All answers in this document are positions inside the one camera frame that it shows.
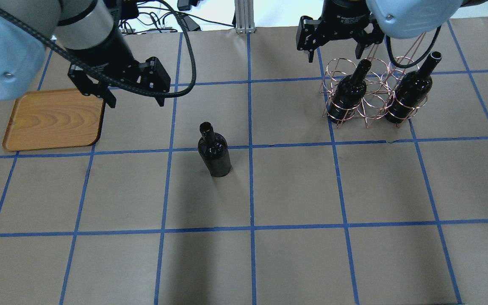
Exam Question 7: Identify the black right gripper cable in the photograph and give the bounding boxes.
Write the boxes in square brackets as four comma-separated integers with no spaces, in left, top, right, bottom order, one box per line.
[386,25,443,69]

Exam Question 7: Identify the black power adapter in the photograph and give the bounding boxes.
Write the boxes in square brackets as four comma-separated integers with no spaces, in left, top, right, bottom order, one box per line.
[178,15,202,32]

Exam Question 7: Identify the black braided left cable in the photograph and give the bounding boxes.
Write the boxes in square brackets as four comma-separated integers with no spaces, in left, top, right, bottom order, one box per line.
[0,0,197,99]

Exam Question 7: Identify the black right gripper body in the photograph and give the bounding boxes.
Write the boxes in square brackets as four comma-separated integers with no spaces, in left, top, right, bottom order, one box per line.
[296,0,385,49]

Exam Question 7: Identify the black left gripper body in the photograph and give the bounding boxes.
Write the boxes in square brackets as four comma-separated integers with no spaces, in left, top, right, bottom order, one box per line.
[67,30,143,95]

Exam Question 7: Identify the aluminium frame post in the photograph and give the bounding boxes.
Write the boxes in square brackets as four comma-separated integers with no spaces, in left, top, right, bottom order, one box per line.
[234,0,256,34]

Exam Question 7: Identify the wooden tray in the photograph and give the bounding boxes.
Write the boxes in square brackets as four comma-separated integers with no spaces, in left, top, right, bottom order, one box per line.
[2,89,105,151]

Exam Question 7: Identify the dark wine bottle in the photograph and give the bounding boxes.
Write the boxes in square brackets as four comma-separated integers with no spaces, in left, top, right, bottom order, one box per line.
[385,51,442,124]
[197,122,232,177]
[327,59,372,125]

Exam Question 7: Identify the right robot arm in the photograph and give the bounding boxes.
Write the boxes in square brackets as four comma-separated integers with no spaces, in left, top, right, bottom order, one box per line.
[296,0,482,62]

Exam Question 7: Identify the copper wire bottle basket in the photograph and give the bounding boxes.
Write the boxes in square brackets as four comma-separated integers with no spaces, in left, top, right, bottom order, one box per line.
[320,33,433,128]

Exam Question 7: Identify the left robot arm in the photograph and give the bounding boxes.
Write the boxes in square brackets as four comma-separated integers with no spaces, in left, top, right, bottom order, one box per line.
[0,0,171,100]

